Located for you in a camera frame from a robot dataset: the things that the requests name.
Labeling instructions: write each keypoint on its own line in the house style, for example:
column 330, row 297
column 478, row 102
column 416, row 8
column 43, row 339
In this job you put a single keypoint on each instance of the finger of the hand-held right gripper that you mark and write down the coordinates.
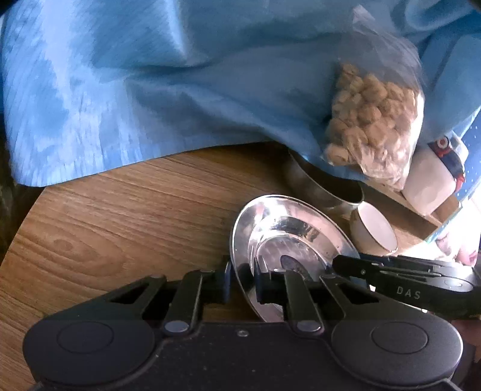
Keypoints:
column 349, row 267
column 413, row 260

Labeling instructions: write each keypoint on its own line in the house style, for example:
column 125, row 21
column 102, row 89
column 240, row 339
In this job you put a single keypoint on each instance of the wooden desktop shelf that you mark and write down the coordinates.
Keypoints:
column 406, row 218

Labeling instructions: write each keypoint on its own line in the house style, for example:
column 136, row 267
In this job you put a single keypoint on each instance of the shiny steel plate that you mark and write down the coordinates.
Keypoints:
column 285, row 225

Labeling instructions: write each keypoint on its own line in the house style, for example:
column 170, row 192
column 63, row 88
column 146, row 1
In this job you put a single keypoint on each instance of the white jug with blue lid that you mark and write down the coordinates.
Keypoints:
column 424, row 176

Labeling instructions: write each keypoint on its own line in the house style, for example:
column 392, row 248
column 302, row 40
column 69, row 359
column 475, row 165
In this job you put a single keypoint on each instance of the deep steel bowl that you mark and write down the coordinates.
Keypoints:
column 319, row 188

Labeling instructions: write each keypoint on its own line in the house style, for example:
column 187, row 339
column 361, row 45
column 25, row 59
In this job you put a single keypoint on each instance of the light blue cloth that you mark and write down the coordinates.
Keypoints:
column 150, row 94

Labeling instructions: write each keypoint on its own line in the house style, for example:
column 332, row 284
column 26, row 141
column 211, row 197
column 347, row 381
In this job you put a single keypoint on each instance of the white ceramic bowl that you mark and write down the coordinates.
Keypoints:
column 372, row 229

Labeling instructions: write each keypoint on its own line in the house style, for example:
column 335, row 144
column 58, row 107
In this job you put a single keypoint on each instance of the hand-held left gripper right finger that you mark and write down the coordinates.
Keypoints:
column 259, row 284

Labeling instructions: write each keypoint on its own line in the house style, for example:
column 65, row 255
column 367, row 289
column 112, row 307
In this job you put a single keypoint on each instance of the clear bag of brown snacks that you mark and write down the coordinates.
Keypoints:
column 368, row 112

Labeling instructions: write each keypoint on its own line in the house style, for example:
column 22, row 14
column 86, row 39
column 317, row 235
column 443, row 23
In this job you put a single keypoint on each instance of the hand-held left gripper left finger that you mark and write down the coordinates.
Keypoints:
column 227, row 282

